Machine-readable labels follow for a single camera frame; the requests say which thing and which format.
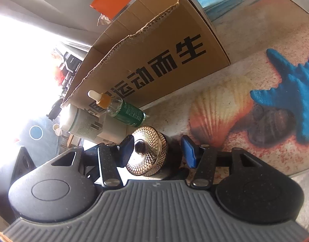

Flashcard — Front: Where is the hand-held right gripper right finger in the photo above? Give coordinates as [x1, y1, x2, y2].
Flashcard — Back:
[181, 135, 271, 189]

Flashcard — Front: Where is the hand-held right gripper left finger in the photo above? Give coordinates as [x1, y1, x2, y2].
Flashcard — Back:
[51, 135, 135, 188]

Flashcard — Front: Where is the black jar with gold lid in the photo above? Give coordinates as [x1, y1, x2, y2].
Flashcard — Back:
[125, 125, 180, 181]

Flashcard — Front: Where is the brown cardboard box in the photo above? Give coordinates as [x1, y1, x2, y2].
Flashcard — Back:
[61, 0, 231, 112]

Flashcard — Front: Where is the white charger plug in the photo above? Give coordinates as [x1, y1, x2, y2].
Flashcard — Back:
[90, 117, 128, 147]

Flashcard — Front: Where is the blue dotted cloth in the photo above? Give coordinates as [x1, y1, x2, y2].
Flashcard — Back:
[19, 116, 60, 154]

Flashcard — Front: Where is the glass dropper bottle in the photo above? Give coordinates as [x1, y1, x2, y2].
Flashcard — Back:
[88, 90, 146, 128]

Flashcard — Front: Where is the white pill bottle green label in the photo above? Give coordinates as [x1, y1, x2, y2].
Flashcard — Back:
[59, 104, 105, 142]

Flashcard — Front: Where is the black saddle seat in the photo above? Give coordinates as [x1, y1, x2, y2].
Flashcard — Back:
[46, 98, 63, 120]

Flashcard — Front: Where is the beach print table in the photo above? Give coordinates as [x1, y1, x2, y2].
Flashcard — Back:
[142, 0, 309, 182]

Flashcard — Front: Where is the crumpled plastic wrap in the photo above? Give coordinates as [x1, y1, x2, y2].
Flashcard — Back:
[96, 13, 113, 27]

